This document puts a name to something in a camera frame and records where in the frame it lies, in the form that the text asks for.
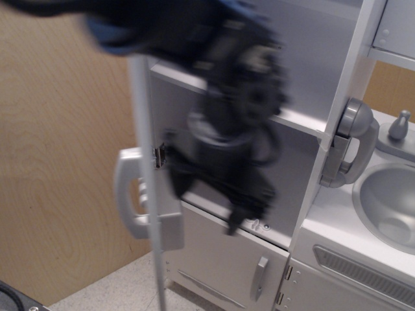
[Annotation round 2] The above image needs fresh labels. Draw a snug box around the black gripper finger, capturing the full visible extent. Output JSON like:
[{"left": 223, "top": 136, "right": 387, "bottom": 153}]
[
  {"left": 169, "top": 162, "right": 202, "bottom": 198},
  {"left": 226, "top": 205, "right": 252, "bottom": 236}
]

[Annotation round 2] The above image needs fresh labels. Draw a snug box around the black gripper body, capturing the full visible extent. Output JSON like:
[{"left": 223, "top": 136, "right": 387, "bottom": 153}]
[{"left": 164, "top": 128, "right": 279, "bottom": 217}]

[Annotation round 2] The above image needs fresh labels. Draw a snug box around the silver door handle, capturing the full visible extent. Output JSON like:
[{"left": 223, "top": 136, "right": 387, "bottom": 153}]
[
  {"left": 250, "top": 256, "right": 269, "bottom": 301},
  {"left": 113, "top": 147, "right": 150, "bottom": 240}
]

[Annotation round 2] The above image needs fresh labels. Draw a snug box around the white fridge door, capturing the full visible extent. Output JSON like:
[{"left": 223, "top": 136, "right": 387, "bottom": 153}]
[{"left": 128, "top": 54, "right": 167, "bottom": 310}]

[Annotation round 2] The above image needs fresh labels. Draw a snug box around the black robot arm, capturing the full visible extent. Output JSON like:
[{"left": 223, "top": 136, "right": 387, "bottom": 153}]
[{"left": 8, "top": 1, "right": 286, "bottom": 235}]

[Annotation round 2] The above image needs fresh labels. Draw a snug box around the silver fridge door hinge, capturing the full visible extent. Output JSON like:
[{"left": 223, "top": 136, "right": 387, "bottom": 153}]
[{"left": 153, "top": 143, "right": 167, "bottom": 169}]

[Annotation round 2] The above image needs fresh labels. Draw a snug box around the white magnetic door catch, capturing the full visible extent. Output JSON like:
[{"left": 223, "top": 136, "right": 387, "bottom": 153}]
[{"left": 246, "top": 218, "right": 270, "bottom": 231}]

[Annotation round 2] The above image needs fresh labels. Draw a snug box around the silver ice dispenser panel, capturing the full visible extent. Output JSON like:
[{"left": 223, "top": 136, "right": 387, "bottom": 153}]
[{"left": 139, "top": 179, "right": 184, "bottom": 251}]

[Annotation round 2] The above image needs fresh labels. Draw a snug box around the white lower freezer door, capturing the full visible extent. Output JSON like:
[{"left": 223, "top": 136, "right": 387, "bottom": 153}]
[{"left": 163, "top": 202, "right": 289, "bottom": 310}]

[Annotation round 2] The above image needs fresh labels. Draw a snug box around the brass upper cabinet hinge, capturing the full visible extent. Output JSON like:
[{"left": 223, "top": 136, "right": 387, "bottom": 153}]
[{"left": 284, "top": 265, "right": 293, "bottom": 280}]

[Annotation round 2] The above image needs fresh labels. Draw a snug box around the brass cabinet hinge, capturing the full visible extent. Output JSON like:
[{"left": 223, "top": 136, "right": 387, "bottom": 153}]
[
  {"left": 284, "top": 265, "right": 293, "bottom": 280},
  {"left": 276, "top": 292, "right": 284, "bottom": 308}
]

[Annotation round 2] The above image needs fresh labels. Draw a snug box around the brass lower cabinet hinge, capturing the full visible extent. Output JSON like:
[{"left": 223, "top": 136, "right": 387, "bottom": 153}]
[{"left": 276, "top": 292, "right": 284, "bottom": 308}]

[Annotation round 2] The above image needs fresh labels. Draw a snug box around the white toy kitchen counter unit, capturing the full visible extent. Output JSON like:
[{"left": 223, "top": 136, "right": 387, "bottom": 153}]
[{"left": 275, "top": 108, "right": 415, "bottom": 311}]

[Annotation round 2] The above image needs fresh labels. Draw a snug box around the silver toy telephone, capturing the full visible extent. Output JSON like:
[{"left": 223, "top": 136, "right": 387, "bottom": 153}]
[{"left": 320, "top": 98, "right": 380, "bottom": 188}]

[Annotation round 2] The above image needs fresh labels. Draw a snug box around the silver toy sink basin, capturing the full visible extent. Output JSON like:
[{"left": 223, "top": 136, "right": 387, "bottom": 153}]
[{"left": 352, "top": 163, "right": 414, "bottom": 255}]

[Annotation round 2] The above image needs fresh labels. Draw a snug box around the silver toy faucet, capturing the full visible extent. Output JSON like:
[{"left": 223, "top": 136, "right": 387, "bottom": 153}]
[{"left": 375, "top": 109, "right": 415, "bottom": 159}]

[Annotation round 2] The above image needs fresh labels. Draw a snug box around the silver vent grille panel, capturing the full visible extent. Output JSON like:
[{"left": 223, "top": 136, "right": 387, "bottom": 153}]
[{"left": 313, "top": 245, "right": 414, "bottom": 308}]

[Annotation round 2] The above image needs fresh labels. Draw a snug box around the black device at corner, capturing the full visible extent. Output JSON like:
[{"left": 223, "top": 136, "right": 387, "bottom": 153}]
[{"left": 1, "top": 281, "right": 49, "bottom": 311}]

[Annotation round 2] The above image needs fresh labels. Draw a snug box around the white upper cabinet door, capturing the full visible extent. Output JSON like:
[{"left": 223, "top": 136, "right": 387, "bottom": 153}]
[{"left": 373, "top": 0, "right": 414, "bottom": 58}]

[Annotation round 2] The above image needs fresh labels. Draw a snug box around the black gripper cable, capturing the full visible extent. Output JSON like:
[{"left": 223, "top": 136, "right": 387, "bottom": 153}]
[{"left": 255, "top": 124, "right": 283, "bottom": 165}]

